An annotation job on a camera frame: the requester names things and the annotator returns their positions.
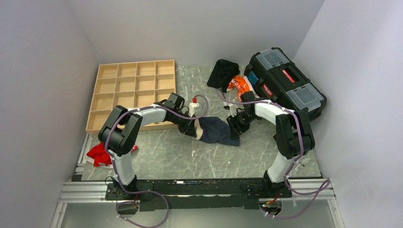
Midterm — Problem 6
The navy underwear beige waistband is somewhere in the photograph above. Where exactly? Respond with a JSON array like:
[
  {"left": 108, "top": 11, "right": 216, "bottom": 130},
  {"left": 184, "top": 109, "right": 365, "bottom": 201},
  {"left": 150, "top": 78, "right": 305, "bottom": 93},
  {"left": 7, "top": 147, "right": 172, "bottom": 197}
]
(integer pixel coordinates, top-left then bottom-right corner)
[{"left": 195, "top": 117, "right": 240, "bottom": 146}]

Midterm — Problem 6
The black toolbox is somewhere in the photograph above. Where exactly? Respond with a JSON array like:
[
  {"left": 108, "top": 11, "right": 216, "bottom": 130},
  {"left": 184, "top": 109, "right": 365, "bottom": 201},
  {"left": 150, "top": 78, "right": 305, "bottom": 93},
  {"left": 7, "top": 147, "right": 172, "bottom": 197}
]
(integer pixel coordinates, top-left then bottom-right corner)
[{"left": 244, "top": 47, "right": 327, "bottom": 121}]

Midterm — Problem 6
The red white garment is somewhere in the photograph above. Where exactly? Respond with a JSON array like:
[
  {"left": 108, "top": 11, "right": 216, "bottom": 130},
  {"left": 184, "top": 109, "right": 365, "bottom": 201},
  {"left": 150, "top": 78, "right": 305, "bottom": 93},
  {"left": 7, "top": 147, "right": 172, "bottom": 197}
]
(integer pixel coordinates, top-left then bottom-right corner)
[{"left": 86, "top": 142, "right": 138, "bottom": 172}]

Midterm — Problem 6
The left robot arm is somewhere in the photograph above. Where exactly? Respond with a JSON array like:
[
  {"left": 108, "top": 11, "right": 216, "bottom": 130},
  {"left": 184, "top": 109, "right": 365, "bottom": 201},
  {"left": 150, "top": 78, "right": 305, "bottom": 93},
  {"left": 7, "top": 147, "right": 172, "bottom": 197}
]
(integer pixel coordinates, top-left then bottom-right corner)
[{"left": 98, "top": 93, "right": 197, "bottom": 200}]

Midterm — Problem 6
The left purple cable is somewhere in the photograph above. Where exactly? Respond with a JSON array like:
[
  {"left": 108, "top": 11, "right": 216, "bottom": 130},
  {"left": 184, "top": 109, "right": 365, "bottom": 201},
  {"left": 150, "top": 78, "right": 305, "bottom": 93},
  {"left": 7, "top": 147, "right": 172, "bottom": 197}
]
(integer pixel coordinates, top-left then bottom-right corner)
[{"left": 104, "top": 94, "right": 210, "bottom": 228}]

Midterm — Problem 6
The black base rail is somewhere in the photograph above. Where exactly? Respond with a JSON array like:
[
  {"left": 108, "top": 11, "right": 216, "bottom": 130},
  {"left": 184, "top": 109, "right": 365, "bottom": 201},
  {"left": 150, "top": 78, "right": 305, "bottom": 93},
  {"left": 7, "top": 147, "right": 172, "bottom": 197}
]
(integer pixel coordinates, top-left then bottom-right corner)
[{"left": 105, "top": 178, "right": 292, "bottom": 212}]

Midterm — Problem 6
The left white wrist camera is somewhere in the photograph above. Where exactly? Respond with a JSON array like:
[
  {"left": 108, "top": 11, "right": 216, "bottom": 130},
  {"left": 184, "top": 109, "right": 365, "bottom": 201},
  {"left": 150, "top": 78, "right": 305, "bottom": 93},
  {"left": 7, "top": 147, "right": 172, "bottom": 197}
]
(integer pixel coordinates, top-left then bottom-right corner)
[{"left": 188, "top": 97, "right": 203, "bottom": 117}]

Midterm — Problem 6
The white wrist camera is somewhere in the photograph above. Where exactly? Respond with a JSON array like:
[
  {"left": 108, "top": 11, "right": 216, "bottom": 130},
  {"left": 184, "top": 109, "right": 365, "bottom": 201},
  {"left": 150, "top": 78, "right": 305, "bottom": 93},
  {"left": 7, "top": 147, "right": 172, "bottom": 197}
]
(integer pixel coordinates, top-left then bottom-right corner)
[
  {"left": 188, "top": 97, "right": 203, "bottom": 117},
  {"left": 228, "top": 104, "right": 238, "bottom": 117}
]

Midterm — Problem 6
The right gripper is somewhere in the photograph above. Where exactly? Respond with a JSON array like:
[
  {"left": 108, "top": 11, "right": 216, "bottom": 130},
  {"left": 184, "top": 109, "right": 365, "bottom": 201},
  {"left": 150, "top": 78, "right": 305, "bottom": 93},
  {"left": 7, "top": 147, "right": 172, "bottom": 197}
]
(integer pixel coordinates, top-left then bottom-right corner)
[{"left": 227, "top": 111, "right": 259, "bottom": 140}]

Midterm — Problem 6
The black garment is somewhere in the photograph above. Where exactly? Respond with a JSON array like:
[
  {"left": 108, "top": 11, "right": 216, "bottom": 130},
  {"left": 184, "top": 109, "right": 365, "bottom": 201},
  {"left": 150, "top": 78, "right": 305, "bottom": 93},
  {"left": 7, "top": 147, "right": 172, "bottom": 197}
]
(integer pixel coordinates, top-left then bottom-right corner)
[{"left": 207, "top": 59, "right": 240, "bottom": 93}]

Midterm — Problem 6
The blue item by toolbox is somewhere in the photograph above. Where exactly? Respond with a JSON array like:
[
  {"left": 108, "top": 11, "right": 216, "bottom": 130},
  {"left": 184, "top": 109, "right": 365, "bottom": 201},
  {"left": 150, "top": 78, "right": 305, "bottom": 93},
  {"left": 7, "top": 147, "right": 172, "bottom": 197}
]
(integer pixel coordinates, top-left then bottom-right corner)
[{"left": 247, "top": 71, "right": 259, "bottom": 87}]

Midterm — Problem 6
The orange white garment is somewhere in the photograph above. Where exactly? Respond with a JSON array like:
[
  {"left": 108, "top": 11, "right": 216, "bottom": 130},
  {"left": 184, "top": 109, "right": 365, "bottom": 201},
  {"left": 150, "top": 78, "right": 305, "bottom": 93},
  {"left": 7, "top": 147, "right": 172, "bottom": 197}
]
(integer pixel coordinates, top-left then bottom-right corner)
[{"left": 226, "top": 76, "right": 258, "bottom": 102}]

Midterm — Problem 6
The wooden compartment tray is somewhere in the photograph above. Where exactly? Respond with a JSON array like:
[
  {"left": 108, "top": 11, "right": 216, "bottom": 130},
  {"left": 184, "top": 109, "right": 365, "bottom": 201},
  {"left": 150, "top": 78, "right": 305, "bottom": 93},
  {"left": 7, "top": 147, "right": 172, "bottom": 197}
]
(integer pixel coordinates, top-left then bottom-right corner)
[{"left": 86, "top": 59, "right": 176, "bottom": 135}]

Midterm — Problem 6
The aluminium frame rail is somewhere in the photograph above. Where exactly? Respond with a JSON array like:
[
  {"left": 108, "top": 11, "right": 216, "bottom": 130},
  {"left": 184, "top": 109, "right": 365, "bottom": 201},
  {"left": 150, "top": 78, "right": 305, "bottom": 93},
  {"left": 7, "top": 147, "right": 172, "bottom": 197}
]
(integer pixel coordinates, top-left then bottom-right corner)
[{"left": 51, "top": 127, "right": 343, "bottom": 228}]

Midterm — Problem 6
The purple cable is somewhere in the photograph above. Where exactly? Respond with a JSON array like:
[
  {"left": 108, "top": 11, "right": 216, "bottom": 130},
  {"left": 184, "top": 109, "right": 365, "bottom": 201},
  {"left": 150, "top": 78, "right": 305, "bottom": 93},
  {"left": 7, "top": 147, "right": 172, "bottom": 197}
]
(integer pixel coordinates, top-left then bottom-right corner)
[
  {"left": 104, "top": 94, "right": 210, "bottom": 228},
  {"left": 216, "top": 89, "right": 331, "bottom": 220}
]

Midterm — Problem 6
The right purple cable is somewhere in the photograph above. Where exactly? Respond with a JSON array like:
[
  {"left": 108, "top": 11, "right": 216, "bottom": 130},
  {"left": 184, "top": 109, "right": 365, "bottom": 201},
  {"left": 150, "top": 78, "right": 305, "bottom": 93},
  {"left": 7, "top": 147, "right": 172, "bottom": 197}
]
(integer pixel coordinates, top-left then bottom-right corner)
[{"left": 216, "top": 89, "right": 331, "bottom": 220}]

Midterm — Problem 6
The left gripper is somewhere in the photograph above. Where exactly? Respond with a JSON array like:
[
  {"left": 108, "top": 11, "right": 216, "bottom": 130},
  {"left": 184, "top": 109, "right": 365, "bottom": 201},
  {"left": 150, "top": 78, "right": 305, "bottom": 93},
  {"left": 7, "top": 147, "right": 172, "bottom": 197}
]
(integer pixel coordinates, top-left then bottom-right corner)
[{"left": 170, "top": 110, "right": 197, "bottom": 139}]

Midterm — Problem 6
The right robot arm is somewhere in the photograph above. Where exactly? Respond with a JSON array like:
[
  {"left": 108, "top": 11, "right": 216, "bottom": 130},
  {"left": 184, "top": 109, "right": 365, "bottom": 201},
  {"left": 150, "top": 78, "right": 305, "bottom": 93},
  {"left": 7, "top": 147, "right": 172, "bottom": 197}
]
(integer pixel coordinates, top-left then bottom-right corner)
[{"left": 226, "top": 92, "right": 315, "bottom": 197}]

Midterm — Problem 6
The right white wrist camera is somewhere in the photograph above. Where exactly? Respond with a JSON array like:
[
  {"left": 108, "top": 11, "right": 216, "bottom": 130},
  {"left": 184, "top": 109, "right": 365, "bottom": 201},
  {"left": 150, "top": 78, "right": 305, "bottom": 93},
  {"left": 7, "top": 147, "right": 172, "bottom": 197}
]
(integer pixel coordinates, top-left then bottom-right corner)
[{"left": 228, "top": 104, "right": 238, "bottom": 117}]

